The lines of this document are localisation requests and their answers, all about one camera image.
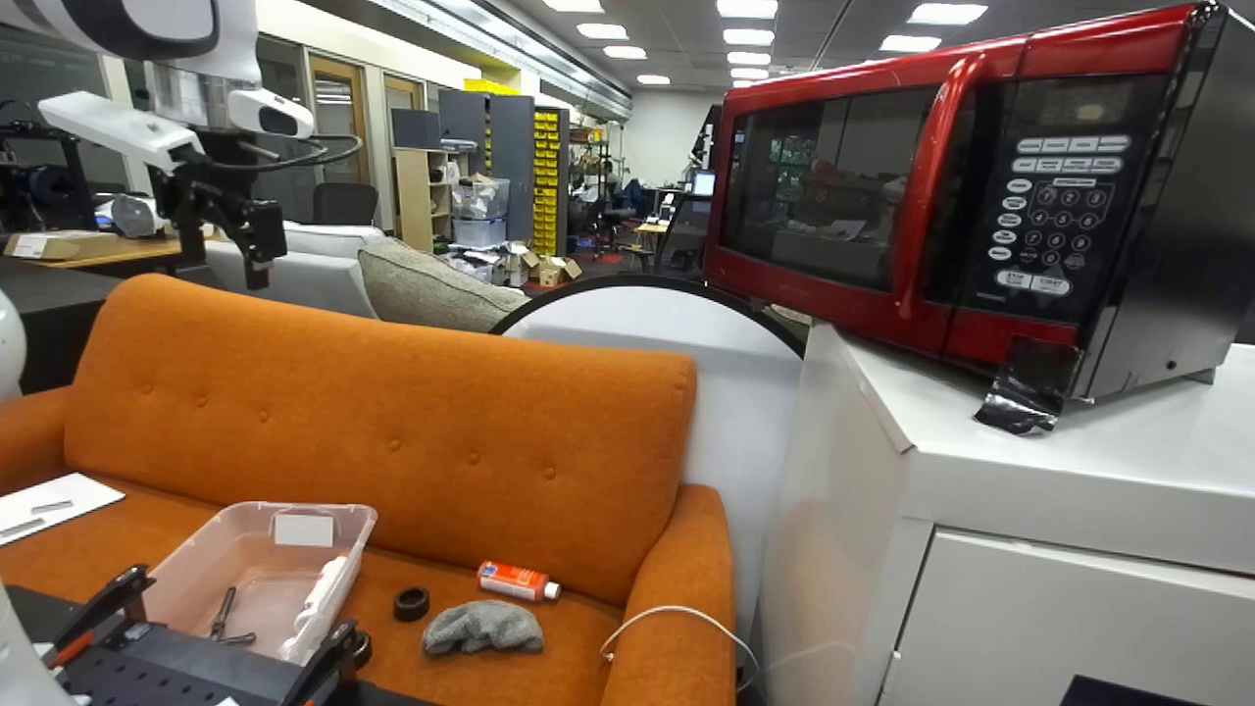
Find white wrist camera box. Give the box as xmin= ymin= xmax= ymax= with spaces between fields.
xmin=35 ymin=90 xmax=208 ymax=175

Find round white reflector disc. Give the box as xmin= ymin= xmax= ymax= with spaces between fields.
xmin=490 ymin=270 xmax=807 ymax=634

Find small black ring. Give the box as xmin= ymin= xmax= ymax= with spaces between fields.
xmin=394 ymin=585 xmax=437 ymax=627

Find black chair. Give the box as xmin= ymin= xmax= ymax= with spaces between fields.
xmin=311 ymin=181 xmax=379 ymax=226

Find white cylindrical objects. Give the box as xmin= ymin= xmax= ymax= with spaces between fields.
xmin=92 ymin=192 xmax=170 ymax=243

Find dark grey partition cabinet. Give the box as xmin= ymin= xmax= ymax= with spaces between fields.
xmin=437 ymin=86 xmax=541 ymax=251

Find red microwave door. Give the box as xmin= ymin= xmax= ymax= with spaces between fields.
xmin=702 ymin=36 xmax=1030 ymax=364

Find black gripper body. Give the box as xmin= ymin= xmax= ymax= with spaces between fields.
xmin=194 ymin=153 xmax=290 ymax=265

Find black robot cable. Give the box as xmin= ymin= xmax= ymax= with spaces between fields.
xmin=194 ymin=130 xmax=366 ymax=175

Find yellow black banner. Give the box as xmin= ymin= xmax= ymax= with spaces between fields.
xmin=526 ymin=107 xmax=567 ymax=260

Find black boxy machine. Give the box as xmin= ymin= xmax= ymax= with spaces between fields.
xmin=0 ymin=130 xmax=93 ymax=236

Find dark metal tool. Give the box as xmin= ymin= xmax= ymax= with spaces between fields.
xmin=208 ymin=585 xmax=260 ymax=651

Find wooden table top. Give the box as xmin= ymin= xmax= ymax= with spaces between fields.
xmin=0 ymin=230 xmax=190 ymax=274

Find wooden shelf unit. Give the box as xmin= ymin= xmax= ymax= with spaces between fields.
xmin=390 ymin=144 xmax=456 ymax=255

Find orange white tube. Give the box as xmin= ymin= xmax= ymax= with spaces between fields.
xmin=473 ymin=558 xmax=565 ymax=608

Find white paper sheet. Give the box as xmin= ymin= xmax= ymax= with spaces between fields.
xmin=0 ymin=469 xmax=131 ymax=549

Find red black microwave oven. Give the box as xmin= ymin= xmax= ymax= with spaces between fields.
xmin=702 ymin=0 xmax=1255 ymax=412

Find white cable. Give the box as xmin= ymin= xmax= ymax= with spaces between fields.
xmin=595 ymin=601 xmax=760 ymax=690

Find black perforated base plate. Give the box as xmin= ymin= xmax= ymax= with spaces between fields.
xmin=56 ymin=625 xmax=437 ymax=706

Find white cabinet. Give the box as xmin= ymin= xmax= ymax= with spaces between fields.
xmin=760 ymin=321 xmax=1255 ymax=706

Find clear plastic bin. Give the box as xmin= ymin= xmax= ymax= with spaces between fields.
xmin=139 ymin=497 xmax=379 ymax=672

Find black tape piece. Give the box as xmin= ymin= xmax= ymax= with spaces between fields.
xmin=971 ymin=342 xmax=1084 ymax=439

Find orange fabric sofa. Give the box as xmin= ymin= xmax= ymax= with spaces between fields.
xmin=0 ymin=270 xmax=740 ymax=706

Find grey crumpled cloth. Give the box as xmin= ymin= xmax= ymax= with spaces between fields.
xmin=418 ymin=596 xmax=549 ymax=661

